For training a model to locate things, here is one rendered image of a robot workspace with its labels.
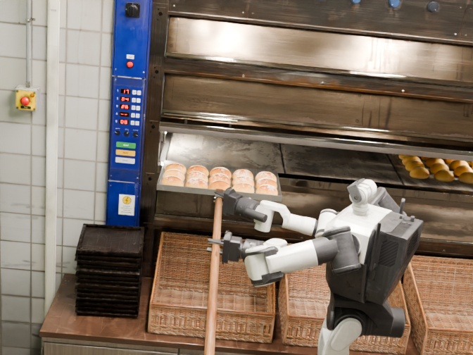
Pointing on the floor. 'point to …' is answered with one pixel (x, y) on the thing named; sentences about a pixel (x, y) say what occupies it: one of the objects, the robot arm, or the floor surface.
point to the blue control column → (140, 27)
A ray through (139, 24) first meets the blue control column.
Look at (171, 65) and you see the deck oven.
